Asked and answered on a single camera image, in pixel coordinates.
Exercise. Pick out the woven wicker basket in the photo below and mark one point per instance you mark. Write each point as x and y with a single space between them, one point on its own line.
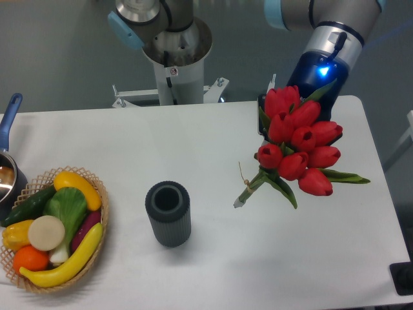
40 182

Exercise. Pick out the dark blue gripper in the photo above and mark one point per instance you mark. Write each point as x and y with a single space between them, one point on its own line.
314 76

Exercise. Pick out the yellow squash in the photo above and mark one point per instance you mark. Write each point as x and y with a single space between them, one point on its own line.
71 179

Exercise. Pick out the yellow banana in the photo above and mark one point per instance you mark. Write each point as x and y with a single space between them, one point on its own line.
69 269

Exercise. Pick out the purple eggplant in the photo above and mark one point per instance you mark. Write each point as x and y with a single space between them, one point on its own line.
89 221

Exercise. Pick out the dark grey ribbed vase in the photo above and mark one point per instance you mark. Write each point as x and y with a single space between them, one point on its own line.
167 204

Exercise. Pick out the yellow bell pepper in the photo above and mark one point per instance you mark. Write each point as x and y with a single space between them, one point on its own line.
15 236

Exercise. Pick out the black device at table edge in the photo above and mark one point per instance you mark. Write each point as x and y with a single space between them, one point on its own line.
402 277

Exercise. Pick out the white frame at right edge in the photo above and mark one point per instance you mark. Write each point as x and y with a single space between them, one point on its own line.
402 145

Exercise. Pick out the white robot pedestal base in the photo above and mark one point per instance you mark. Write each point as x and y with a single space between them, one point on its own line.
178 59

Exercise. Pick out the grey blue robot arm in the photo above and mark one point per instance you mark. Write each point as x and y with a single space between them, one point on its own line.
340 28

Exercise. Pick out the green cucumber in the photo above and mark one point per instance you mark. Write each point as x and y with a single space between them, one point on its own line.
31 208

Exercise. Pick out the orange fruit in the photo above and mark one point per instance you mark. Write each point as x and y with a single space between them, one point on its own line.
30 258

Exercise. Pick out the green leafy bok choy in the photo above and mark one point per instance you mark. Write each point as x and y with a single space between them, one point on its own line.
68 205

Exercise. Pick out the beige round disc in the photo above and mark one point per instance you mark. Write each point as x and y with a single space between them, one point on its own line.
46 233

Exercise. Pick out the blue handled steel saucepan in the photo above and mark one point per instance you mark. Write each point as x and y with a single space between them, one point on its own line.
13 181

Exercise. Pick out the red tulip bouquet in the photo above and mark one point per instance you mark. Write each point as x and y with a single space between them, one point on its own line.
295 147

